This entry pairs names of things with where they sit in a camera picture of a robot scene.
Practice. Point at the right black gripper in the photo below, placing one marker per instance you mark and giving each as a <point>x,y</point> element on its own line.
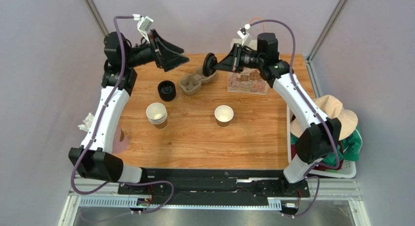
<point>236,58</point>

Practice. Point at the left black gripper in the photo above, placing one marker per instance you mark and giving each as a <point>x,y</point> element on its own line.
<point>170,59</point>

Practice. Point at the single black cup lid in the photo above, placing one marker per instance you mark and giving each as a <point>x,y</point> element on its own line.
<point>209,63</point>

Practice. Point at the paper takeout bag orange handles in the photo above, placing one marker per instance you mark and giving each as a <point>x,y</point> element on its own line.
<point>248,81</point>

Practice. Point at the single brown paper cup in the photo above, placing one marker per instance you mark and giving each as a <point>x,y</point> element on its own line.
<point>223,114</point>

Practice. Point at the stack of paper cups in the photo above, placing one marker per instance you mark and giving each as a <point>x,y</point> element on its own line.
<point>157,115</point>

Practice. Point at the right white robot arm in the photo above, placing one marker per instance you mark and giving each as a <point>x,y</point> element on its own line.
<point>319,134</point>

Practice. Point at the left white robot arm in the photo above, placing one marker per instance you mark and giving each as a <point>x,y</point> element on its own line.
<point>94,158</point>

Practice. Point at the stack of black lids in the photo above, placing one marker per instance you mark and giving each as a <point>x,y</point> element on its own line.
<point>167,90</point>

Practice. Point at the pink cup with straws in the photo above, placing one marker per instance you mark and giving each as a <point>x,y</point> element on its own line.
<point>120,141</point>

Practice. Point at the beige bucket hat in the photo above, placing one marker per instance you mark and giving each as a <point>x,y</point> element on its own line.
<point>333,108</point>

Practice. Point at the dark red garment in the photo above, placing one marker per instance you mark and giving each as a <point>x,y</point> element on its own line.
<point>329,159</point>

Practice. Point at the green garment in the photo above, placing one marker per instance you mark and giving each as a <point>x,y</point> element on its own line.
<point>351,145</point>

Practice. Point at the white plastic basket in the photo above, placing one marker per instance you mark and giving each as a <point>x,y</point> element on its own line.
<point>348,169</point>

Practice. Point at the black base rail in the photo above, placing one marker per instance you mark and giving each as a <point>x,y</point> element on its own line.
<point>216,187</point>

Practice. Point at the aluminium frame base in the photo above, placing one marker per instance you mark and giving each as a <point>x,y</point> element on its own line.
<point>321,192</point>

